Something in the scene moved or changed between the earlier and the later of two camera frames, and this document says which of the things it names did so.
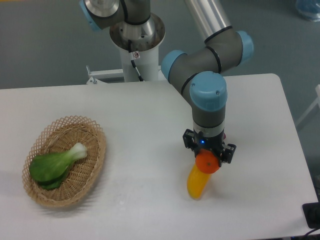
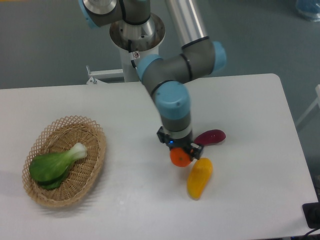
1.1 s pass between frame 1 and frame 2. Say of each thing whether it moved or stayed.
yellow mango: stayed
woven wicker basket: stayed
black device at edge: stayed
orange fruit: moved
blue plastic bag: stayed
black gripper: moved
